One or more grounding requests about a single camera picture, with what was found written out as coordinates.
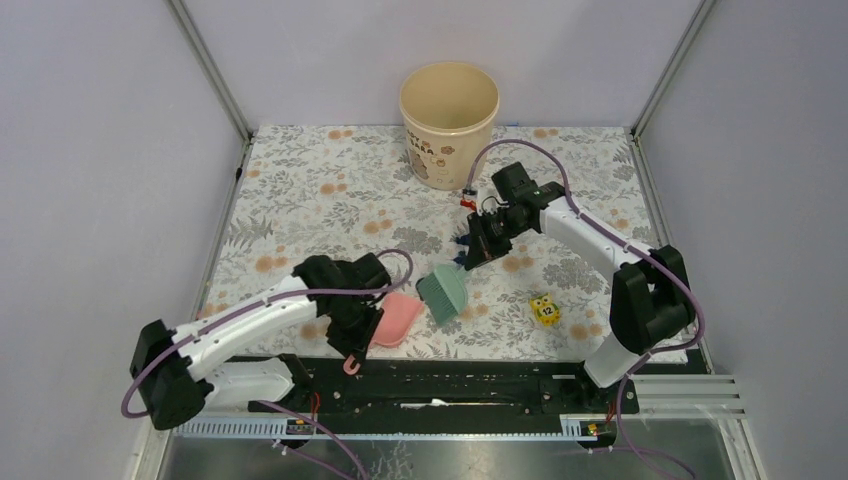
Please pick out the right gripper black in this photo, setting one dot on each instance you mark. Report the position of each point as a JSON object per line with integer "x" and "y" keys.
{"x": 482, "y": 249}

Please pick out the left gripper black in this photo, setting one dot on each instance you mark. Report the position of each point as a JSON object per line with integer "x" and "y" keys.
{"x": 356, "y": 344}

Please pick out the pink dustpan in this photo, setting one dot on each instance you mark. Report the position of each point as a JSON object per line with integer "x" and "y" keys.
{"x": 385, "y": 326}

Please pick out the green hand brush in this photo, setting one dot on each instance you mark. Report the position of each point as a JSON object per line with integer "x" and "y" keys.
{"x": 444, "y": 292}

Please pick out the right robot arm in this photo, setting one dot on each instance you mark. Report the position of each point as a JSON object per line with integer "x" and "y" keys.
{"x": 650, "y": 300}

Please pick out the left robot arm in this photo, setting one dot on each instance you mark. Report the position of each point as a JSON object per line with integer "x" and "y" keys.
{"x": 178, "y": 372}

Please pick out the dark blue scrap near bucket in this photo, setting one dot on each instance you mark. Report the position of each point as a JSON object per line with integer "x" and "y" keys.
{"x": 462, "y": 241}

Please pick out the red yellow candy wrapper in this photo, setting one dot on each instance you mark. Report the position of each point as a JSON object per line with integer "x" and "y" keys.
{"x": 469, "y": 199}

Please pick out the yellow owl block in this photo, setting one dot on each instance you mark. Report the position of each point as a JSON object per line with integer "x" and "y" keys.
{"x": 545, "y": 310}

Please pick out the cream plastic bucket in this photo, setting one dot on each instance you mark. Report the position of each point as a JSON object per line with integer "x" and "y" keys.
{"x": 448, "y": 111}

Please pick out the floral table mat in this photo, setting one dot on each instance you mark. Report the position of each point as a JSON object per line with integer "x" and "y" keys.
{"x": 344, "y": 191}

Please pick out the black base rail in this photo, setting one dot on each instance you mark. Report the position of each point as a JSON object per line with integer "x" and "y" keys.
{"x": 449, "y": 396}

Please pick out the aluminium frame post right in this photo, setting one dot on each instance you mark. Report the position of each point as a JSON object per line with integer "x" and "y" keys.
{"x": 685, "y": 43}

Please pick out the aluminium frame post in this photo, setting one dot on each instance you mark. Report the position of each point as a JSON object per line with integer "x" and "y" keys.
{"x": 685, "y": 43}
{"x": 196, "y": 43}

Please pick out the aluminium frame post left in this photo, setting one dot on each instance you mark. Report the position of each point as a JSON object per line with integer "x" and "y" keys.
{"x": 196, "y": 43}

